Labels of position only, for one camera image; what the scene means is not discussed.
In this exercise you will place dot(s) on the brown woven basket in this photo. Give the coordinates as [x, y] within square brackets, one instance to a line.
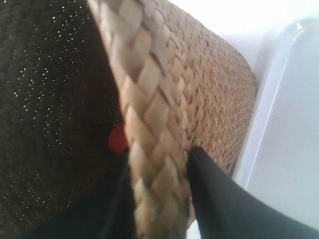
[71, 70]

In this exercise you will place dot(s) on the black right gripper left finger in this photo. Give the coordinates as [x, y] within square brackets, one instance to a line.
[106, 212]

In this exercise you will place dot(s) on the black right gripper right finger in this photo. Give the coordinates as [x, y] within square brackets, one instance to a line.
[226, 211]

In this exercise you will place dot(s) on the white plastic tray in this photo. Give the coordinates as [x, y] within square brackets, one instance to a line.
[279, 161]

